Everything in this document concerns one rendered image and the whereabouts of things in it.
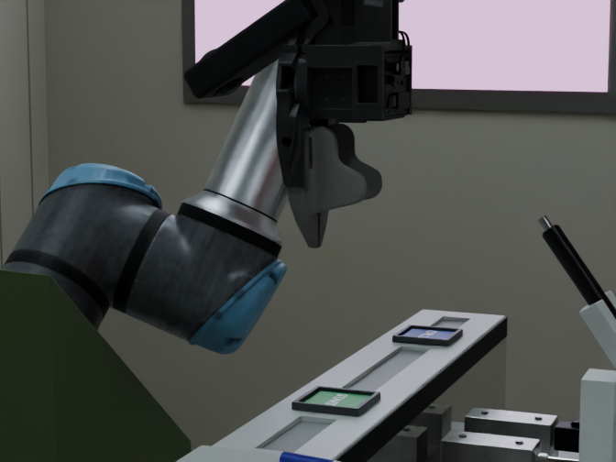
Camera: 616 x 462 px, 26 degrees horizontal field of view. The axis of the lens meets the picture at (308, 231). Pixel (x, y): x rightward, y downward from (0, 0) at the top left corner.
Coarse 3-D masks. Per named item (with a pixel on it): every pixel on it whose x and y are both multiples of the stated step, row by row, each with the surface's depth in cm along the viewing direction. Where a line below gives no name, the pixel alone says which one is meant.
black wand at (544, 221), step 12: (552, 228) 79; (552, 240) 79; (564, 240) 79; (564, 252) 79; (576, 252) 79; (564, 264) 79; (576, 264) 79; (576, 276) 79; (588, 276) 79; (588, 288) 79; (600, 288) 79; (588, 300) 79; (612, 312) 79
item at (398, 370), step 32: (416, 320) 139; (448, 320) 141; (480, 320) 139; (384, 352) 125; (416, 352) 127; (448, 352) 125; (320, 384) 113; (352, 384) 115; (384, 384) 113; (416, 384) 113; (288, 416) 103; (320, 416) 103; (352, 416) 103; (384, 416) 104; (256, 448) 95; (288, 448) 96; (320, 448) 95
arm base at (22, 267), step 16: (16, 256) 135; (32, 256) 134; (48, 256) 134; (32, 272) 133; (48, 272) 133; (64, 272) 133; (80, 272) 134; (64, 288) 132; (80, 288) 133; (96, 288) 135; (80, 304) 133; (96, 304) 135; (96, 320) 136
